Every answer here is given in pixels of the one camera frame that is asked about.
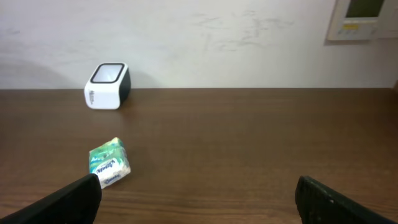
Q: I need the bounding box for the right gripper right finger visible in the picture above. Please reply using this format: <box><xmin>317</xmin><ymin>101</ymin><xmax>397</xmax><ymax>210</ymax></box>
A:
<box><xmin>295</xmin><ymin>176</ymin><xmax>397</xmax><ymax>224</ymax></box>

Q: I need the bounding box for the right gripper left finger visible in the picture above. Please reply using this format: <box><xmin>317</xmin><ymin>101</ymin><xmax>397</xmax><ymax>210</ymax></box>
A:
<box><xmin>1</xmin><ymin>174</ymin><xmax>102</xmax><ymax>224</ymax></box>

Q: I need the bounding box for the white barcode scanner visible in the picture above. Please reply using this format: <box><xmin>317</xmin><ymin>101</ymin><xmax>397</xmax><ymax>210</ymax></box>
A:
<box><xmin>84</xmin><ymin>62</ymin><xmax>131</xmax><ymax>110</ymax></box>

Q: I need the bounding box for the beige wall control panel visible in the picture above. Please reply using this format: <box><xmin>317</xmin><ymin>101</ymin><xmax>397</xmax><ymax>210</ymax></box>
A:
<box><xmin>326</xmin><ymin>0</ymin><xmax>397</xmax><ymax>41</ymax></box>

